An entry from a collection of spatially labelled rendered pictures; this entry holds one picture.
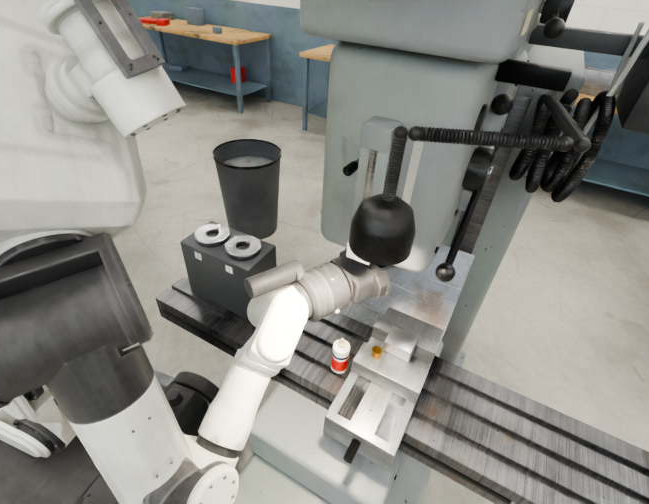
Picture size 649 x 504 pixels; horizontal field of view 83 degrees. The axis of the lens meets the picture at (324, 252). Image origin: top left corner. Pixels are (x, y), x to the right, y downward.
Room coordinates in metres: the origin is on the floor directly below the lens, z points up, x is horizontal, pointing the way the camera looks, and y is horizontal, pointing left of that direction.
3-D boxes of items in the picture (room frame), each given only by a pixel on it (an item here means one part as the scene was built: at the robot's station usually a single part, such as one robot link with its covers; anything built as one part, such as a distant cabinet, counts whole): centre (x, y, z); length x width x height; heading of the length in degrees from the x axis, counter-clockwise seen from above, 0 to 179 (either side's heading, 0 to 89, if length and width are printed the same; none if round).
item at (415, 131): (0.34, -0.16, 1.58); 0.17 x 0.01 x 0.01; 90
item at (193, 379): (0.67, 0.40, 0.50); 0.20 x 0.05 x 0.20; 73
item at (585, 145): (0.42, -0.25, 1.58); 0.17 x 0.01 x 0.01; 166
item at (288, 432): (0.56, -0.11, 0.78); 0.50 x 0.35 x 0.12; 153
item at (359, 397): (0.49, -0.17, 0.98); 0.35 x 0.15 x 0.11; 153
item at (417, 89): (0.56, -0.11, 1.47); 0.21 x 0.19 x 0.32; 63
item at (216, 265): (0.75, 0.25, 1.02); 0.22 x 0.12 x 0.20; 65
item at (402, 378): (0.47, -0.16, 1.01); 0.15 x 0.06 x 0.04; 63
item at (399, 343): (0.52, -0.18, 1.03); 0.06 x 0.05 x 0.06; 63
